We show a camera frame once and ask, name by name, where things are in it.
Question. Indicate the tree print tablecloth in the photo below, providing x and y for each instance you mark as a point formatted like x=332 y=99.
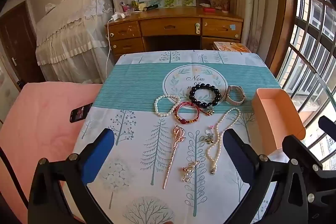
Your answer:
x=131 y=87

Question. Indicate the yellow cup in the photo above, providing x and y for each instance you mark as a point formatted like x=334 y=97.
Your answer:
x=141 y=6

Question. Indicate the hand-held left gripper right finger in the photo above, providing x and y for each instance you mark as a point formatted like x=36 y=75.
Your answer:
x=236 y=151

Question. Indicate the brown door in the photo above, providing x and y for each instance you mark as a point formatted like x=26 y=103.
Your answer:
x=15 y=40

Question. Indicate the rose gold hairpin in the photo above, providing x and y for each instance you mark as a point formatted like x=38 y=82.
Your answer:
x=173 y=155

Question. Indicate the pale curtain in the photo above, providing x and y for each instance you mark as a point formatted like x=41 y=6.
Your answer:
x=248 y=3

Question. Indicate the gold flower earring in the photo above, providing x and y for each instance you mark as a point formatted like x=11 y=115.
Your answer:
x=211 y=109
x=209 y=139

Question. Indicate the white charger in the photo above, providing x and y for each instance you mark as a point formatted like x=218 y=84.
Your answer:
x=118 y=16

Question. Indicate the orange printed magazine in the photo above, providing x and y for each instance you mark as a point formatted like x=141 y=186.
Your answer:
x=231 y=47

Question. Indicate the pink cardboard box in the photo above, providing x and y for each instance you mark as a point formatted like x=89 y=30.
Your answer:
x=278 y=98

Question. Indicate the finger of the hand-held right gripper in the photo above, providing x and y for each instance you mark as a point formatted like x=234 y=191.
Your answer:
x=328 y=128
x=299 y=148

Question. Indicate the metal window grille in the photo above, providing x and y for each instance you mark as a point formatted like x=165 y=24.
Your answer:
x=309 y=29

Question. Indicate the white drawer lock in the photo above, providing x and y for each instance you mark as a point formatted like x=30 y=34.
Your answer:
x=197 y=28

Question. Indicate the lace covered piano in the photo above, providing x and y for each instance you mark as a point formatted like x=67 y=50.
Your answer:
x=73 y=37

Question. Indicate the black torch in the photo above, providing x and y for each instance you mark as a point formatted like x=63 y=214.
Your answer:
x=152 y=7

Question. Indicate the red flat box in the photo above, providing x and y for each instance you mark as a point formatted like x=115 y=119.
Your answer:
x=210 y=9

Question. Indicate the black smartphone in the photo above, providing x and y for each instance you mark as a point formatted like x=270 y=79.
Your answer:
x=81 y=112

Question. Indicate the beige wrist watch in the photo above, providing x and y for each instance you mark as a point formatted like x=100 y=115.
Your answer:
x=229 y=92

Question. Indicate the wooden desk with drawers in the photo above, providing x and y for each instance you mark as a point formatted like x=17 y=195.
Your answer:
x=168 y=26

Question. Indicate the pink clear charm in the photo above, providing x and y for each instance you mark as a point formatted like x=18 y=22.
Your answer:
x=210 y=129

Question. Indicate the pink blanket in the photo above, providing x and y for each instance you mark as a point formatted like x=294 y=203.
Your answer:
x=39 y=121

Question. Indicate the pen holder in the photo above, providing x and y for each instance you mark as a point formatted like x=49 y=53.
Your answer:
x=127 y=7

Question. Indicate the gold safety pin brooch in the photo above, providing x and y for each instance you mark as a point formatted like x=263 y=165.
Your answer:
x=189 y=170

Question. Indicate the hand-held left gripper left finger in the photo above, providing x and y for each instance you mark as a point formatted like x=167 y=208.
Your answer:
x=98 y=155

